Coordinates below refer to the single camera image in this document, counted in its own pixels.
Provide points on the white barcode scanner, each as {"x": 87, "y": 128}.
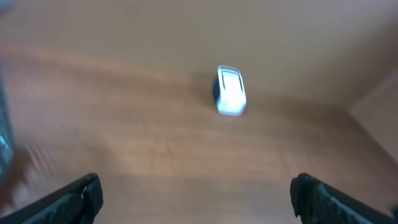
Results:
{"x": 228, "y": 91}

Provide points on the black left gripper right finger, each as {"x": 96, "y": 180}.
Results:
{"x": 316, "y": 202}

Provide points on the grey plastic basket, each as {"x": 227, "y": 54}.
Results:
{"x": 7, "y": 143}

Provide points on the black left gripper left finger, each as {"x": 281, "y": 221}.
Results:
{"x": 78, "y": 202}

